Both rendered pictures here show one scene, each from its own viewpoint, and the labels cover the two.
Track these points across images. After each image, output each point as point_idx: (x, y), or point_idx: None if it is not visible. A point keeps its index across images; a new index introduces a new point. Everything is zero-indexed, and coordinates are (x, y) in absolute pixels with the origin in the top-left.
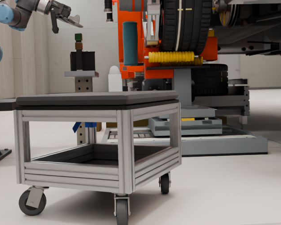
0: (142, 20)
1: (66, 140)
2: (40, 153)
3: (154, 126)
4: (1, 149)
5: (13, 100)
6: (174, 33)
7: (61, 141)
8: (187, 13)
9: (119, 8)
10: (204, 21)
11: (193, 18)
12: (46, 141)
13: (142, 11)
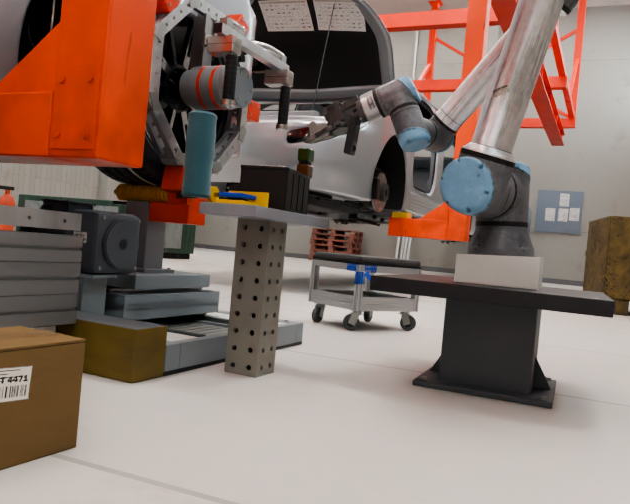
0: (158, 96)
1: (253, 397)
2: (364, 369)
3: (216, 298)
4: (432, 382)
5: (416, 275)
6: None
7: (274, 394)
8: None
9: (246, 106)
10: None
11: None
12: (309, 405)
13: (208, 109)
